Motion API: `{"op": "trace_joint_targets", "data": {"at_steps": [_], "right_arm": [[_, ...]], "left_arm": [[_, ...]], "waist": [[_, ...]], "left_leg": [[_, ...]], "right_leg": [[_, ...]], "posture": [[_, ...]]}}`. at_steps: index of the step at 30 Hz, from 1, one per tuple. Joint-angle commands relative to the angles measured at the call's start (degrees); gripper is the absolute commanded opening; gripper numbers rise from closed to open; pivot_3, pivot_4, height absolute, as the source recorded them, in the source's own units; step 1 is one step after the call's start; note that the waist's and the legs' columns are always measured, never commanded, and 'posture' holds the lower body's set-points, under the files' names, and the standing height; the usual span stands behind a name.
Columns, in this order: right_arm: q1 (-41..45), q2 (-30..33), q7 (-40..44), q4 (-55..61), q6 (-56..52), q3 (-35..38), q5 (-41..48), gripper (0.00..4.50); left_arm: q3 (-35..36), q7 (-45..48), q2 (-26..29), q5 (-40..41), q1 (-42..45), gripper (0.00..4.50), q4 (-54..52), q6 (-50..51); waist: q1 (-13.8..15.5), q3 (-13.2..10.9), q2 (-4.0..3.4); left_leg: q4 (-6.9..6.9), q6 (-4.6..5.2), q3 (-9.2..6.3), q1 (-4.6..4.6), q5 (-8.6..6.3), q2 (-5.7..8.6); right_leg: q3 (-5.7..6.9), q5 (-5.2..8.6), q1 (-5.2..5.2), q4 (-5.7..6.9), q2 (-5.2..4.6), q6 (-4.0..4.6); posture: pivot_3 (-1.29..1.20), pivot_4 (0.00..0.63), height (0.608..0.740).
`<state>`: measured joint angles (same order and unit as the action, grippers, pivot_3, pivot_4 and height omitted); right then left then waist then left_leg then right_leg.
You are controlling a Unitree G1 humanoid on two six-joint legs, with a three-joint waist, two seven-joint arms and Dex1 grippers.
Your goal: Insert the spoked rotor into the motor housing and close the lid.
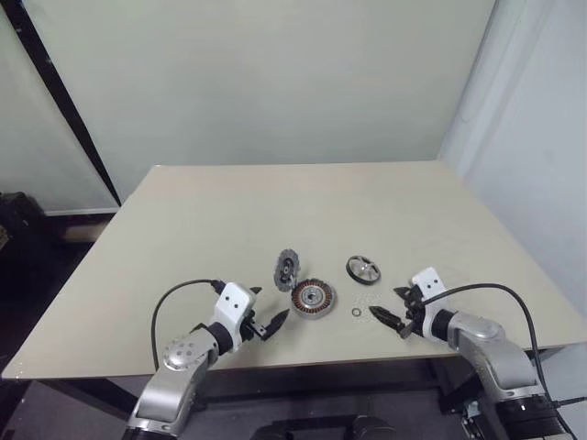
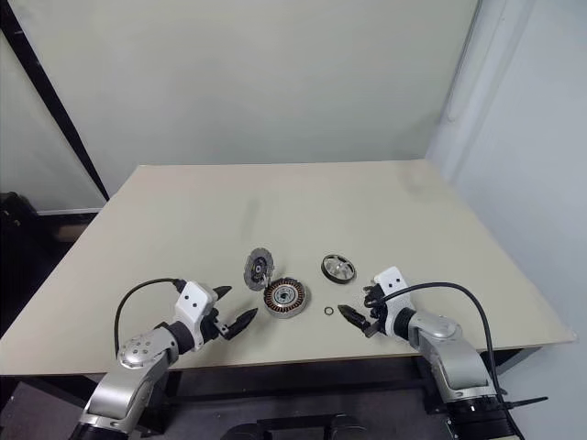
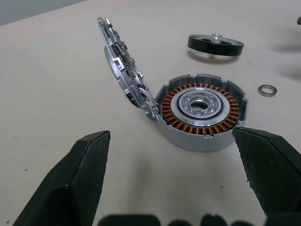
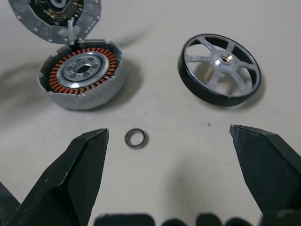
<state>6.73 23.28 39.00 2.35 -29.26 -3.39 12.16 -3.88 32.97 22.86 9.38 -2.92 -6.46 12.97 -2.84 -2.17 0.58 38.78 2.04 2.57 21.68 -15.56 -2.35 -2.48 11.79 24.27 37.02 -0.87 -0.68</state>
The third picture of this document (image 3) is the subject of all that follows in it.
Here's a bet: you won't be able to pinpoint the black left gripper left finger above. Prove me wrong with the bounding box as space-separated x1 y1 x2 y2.
11 130 111 226

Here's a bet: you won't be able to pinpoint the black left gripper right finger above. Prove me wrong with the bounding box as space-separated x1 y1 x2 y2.
232 127 301 219

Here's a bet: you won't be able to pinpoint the small silver metal ring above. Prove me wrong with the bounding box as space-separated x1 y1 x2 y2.
258 84 277 97

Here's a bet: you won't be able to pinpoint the silver motor housing copper windings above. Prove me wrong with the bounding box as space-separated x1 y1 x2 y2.
154 73 249 153

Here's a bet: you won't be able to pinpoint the silver circuit cover plate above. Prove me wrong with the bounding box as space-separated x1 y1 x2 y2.
96 16 160 122

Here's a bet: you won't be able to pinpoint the black rotor ring silver hub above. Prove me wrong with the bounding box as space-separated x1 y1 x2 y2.
187 33 245 59

